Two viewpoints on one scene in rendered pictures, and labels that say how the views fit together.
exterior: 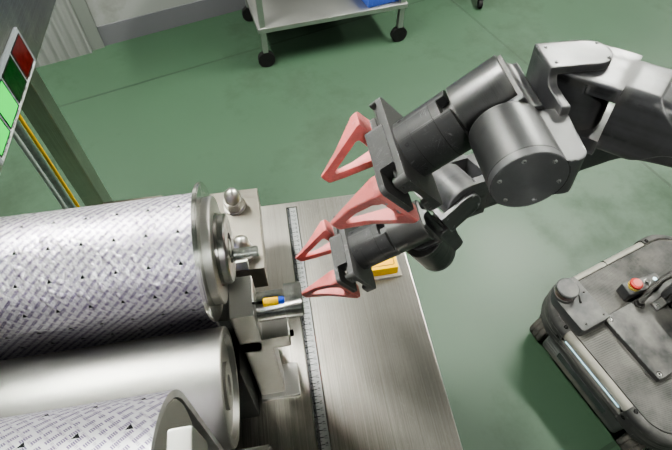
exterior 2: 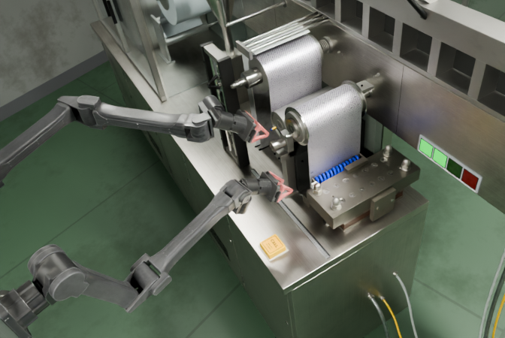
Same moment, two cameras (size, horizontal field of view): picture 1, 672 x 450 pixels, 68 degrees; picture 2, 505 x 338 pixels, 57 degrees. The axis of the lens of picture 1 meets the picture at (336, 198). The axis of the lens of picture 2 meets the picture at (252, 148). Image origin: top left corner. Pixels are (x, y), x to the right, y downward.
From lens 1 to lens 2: 1.59 m
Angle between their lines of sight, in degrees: 85
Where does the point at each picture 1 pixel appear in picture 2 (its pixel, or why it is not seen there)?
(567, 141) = (201, 104)
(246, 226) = (325, 201)
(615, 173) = not seen: outside the picture
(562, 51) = (204, 116)
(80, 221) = (323, 101)
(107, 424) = (269, 63)
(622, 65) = (188, 120)
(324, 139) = not seen: outside the picture
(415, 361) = (240, 216)
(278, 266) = (316, 227)
